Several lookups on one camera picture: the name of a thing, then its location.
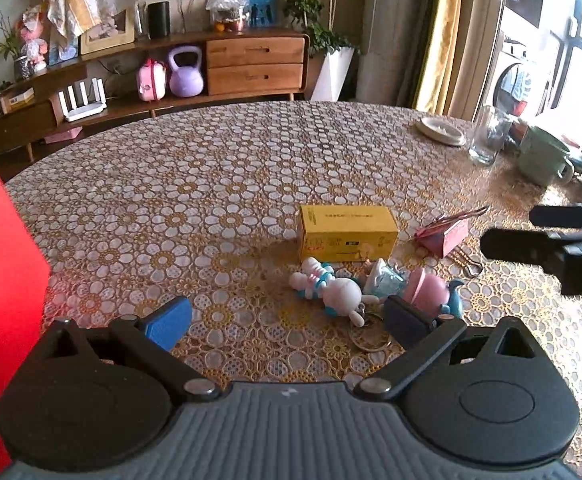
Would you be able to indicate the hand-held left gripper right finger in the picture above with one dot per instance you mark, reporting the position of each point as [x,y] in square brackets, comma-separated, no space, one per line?
[406,321]

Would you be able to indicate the black speaker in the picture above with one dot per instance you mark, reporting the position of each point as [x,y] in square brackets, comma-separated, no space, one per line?
[158,21]

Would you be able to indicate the pink doll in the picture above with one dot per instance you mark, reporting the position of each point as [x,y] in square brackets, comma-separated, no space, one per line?
[35,42]

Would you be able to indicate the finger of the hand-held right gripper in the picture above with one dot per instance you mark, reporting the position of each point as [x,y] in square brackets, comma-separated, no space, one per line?
[521,246]
[571,215]

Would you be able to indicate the clear plastic bag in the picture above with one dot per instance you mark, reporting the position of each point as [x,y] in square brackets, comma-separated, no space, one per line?
[226,10]

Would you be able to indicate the yellow curtain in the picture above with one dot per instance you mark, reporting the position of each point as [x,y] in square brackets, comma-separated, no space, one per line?
[438,35]

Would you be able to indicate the wooden sideboard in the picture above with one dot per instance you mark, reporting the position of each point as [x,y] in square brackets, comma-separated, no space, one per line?
[256,65]

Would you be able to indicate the pink and blue toy figure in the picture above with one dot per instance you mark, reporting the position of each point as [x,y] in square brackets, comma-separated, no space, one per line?
[428,285]

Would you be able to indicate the green mug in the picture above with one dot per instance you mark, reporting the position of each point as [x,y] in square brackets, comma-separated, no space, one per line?
[541,157]

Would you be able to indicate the white washing machine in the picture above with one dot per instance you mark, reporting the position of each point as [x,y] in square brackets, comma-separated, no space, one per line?
[521,80]

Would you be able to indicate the potted tree in white pot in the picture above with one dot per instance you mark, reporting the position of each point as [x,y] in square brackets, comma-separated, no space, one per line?
[333,72]

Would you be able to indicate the white rabbit toy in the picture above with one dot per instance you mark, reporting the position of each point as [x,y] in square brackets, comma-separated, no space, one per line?
[338,295]

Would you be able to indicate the small potted plant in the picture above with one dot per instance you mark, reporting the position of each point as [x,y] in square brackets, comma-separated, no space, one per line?
[18,62]

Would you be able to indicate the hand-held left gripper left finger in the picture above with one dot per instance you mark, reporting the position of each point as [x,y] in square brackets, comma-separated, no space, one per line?
[166,322]

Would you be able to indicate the small cardboard box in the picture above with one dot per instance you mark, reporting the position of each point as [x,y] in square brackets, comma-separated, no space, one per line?
[17,101]

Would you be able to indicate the clear drinking glass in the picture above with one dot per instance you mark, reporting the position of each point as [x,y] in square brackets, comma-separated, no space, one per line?
[488,137]

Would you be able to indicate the white dish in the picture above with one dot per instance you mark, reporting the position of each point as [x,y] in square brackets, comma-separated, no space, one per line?
[441,131]

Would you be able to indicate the wooden picture frame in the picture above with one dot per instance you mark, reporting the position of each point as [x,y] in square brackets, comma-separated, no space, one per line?
[107,35]

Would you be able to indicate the white router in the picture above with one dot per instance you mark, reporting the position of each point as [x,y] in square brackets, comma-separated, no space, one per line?
[83,102]

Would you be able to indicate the grey curtain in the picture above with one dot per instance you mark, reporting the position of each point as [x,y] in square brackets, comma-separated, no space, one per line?
[391,30]

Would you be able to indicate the pink toy case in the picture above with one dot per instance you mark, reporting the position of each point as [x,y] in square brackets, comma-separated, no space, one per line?
[152,82]

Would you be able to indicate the flat pink packet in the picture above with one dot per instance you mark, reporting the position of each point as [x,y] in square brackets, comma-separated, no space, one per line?
[63,135]

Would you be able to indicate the purple kettlebell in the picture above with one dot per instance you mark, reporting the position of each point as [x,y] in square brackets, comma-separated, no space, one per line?
[186,77]

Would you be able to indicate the yellow box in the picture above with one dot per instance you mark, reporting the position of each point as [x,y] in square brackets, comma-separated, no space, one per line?
[346,230]

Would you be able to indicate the blue bag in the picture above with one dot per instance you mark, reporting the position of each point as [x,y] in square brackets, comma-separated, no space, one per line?
[261,9]

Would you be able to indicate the pink binder clip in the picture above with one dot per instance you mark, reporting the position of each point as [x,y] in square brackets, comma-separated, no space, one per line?
[446,237]

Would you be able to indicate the red box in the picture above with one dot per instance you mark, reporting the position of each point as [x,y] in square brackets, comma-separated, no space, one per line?
[1,285]

